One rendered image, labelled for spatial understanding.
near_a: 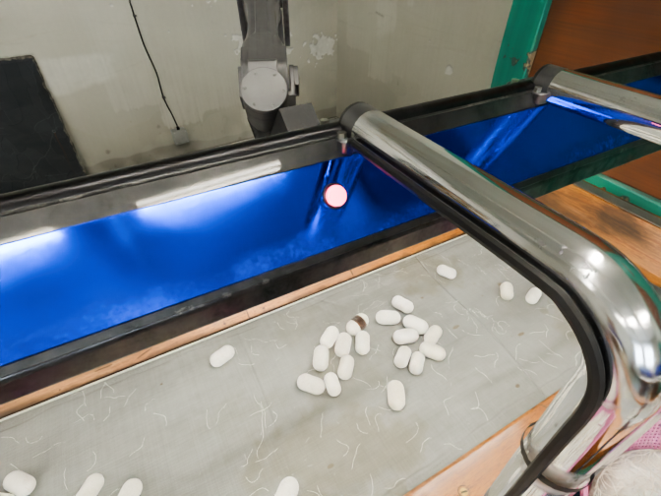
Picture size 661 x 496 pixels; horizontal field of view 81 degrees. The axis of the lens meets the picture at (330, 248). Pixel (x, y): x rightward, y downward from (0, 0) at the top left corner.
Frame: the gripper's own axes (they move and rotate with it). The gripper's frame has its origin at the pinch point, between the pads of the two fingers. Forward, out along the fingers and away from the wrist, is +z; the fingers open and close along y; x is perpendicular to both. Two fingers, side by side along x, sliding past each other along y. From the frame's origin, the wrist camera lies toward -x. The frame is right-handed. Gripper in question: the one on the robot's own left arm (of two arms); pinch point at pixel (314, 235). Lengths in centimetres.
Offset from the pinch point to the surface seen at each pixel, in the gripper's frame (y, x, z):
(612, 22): 49, -19, -13
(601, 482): 14.7, -15.6, 38.0
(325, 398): -7.3, -1.9, 20.1
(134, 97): -10, 153, -124
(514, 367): 16.9, -7.3, 26.5
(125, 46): -6, 135, -140
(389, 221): -7.2, -31.8, 5.4
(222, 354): -16.7, 3.8, 10.5
